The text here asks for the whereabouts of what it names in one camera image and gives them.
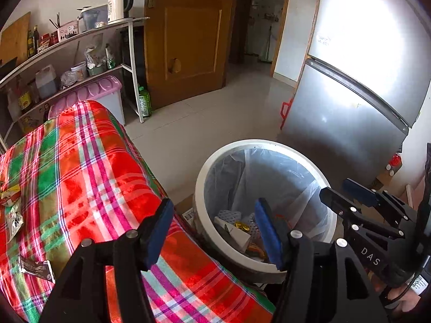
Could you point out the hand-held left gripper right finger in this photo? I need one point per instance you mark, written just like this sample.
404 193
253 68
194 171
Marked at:
269 235

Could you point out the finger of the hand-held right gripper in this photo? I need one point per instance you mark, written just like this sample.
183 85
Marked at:
336 202
360 191

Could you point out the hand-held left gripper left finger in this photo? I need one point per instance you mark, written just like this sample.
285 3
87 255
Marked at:
158 232

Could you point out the orange brown wrapper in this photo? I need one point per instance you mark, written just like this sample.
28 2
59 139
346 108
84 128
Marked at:
256 249

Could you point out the white foam fruit net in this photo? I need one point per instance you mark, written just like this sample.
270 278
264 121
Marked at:
229 215
251 223

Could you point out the gold foil wrapper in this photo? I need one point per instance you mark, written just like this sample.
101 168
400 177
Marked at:
242 226

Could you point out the white paper carton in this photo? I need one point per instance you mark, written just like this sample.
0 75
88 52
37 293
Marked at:
232 237

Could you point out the translucent plastic bin liner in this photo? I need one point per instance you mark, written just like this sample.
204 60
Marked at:
279 181

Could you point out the white round trash bin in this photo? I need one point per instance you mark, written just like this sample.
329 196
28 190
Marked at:
205 188

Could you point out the dark silver wrapper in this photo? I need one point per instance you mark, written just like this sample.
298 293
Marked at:
37 268

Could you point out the white packet black print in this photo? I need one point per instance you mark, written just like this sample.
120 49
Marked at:
15 222

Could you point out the yellow red snack wrapper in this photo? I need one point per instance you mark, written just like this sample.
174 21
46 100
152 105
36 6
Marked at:
9 194

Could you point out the person's right hand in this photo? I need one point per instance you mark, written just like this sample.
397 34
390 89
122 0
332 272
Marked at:
400 301

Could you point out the brown cardboard box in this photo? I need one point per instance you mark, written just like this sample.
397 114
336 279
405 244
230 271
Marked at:
384 178

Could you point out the red bag white dots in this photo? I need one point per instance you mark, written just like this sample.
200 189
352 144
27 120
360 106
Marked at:
394 163

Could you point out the red green plaid blanket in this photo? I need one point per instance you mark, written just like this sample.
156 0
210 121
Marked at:
84 175

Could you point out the red thermos flask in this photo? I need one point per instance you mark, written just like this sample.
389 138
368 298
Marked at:
285 114

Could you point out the silver refrigerator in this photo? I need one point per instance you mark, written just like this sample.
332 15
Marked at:
353 74

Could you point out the green plastic bottle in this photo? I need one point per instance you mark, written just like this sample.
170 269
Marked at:
145 102

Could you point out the storage box purple lid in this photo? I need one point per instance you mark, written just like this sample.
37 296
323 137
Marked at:
97 91

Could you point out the green bowl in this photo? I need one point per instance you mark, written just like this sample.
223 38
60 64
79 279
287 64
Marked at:
96 70

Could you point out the white metal shelf rack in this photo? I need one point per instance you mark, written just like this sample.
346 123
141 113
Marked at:
133 60

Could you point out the crumpled plastic bag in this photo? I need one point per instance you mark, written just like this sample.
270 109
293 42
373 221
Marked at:
68 80

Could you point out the white plastic tub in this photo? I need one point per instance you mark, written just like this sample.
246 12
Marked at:
79 72

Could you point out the green white packet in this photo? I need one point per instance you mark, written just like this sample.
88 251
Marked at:
110 57

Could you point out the plastic jug dark liquid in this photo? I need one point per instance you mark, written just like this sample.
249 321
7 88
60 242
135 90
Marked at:
46 84

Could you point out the tied white plastic bags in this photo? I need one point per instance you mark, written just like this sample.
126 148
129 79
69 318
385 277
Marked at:
94 57

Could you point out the yellow label bottle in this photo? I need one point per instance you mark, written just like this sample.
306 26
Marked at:
24 99

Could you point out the wooden door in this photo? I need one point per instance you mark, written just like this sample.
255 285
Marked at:
188 40

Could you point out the pink chopstick holder box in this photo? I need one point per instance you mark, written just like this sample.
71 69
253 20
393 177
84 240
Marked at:
67 32

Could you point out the red sauce jars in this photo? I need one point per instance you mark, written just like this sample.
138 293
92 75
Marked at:
47 39

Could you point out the clear plastic container white lid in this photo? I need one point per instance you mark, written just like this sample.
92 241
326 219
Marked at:
94 18

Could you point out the black wok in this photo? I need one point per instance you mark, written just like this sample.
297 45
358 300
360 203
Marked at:
7 65

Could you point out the dark sauce bottles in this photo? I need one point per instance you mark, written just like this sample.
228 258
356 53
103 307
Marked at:
33 42

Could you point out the white black electric kettle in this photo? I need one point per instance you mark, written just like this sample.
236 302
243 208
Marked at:
118 6

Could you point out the dark chopsticks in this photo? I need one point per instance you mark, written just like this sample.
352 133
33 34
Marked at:
55 20

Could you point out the wooden cutting board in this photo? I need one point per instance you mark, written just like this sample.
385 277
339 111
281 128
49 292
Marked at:
15 38

